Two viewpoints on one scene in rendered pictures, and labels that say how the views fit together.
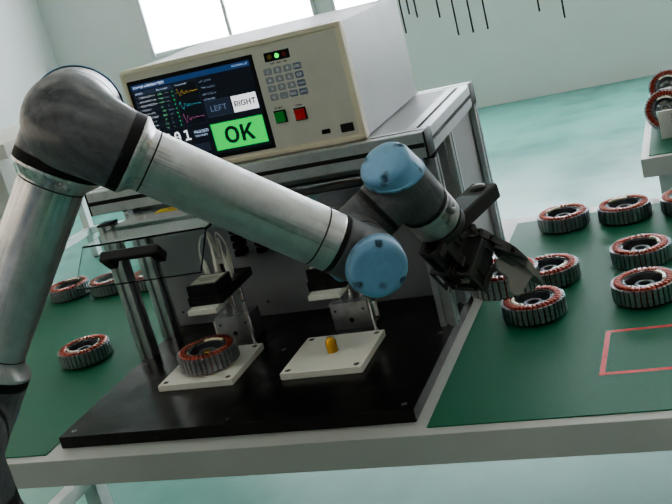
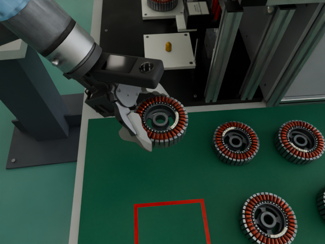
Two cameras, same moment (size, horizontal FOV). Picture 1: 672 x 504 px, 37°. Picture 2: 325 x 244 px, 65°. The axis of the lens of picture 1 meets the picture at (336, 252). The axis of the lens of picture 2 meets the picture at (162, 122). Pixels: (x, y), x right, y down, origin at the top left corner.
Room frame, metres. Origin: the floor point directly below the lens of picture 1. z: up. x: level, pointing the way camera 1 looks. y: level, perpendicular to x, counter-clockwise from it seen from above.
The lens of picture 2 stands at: (1.35, -0.49, 1.34)
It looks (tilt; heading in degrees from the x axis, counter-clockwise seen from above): 58 degrees down; 63
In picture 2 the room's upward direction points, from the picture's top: straight up
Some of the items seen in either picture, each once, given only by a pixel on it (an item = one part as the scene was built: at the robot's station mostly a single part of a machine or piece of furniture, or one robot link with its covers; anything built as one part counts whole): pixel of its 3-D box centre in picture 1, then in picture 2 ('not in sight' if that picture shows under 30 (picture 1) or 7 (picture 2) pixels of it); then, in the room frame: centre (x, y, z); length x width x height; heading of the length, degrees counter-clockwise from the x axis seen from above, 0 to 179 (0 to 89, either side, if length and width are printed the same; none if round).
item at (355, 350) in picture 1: (333, 354); (168, 51); (1.64, 0.05, 0.78); 0.15 x 0.15 x 0.01; 68
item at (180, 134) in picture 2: (503, 277); (160, 120); (1.47, -0.24, 0.90); 0.11 x 0.11 x 0.04
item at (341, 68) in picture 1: (277, 83); not in sight; (1.98, 0.03, 1.22); 0.44 x 0.39 x 0.20; 68
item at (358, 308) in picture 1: (354, 310); (214, 42); (1.78, -0.01, 0.80); 0.07 x 0.05 x 0.06; 68
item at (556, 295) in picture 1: (533, 305); (234, 142); (1.65, -0.31, 0.77); 0.11 x 0.11 x 0.04
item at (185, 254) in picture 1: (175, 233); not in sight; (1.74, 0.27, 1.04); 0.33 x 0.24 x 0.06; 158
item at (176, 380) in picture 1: (212, 366); (162, 4); (1.74, 0.27, 0.78); 0.15 x 0.15 x 0.01; 68
